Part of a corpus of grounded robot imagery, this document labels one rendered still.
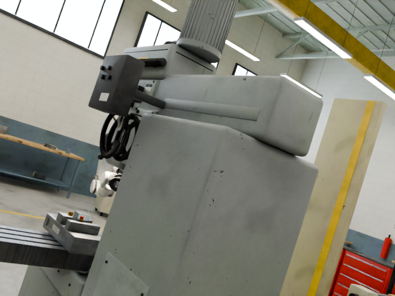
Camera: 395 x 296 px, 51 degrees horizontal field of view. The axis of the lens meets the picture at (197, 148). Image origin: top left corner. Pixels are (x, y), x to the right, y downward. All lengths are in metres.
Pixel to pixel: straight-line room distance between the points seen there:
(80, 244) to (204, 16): 1.08
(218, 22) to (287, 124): 0.68
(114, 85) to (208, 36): 0.48
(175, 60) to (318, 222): 1.92
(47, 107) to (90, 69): 1.29
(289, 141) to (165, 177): 0.40
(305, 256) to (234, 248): 2.05
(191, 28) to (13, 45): 7.85
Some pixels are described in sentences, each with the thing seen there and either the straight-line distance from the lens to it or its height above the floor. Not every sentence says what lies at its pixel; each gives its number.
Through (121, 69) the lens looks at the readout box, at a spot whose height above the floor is 1.67.
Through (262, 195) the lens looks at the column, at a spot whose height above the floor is 1.41.
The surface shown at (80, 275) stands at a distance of 1.86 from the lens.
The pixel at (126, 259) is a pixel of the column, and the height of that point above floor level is 1.07.
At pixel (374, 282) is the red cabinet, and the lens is 6.10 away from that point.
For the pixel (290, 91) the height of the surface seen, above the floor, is 1.72.
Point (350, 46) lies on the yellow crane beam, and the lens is 9.65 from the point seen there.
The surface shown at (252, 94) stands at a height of 1.69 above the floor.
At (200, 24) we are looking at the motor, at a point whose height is 1.99.
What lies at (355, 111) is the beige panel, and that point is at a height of 2.21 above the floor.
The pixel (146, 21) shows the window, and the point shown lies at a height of 4.41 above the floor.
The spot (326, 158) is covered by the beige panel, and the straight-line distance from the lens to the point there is 3.35.
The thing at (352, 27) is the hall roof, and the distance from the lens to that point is 11.96.
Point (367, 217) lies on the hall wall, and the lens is 11.45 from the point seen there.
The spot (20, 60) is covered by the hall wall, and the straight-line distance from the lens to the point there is 9.49.
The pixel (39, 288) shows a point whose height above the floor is 0.65.
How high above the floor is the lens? 1.42
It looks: 3 degrees up
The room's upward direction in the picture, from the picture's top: 18 degrees clockwise
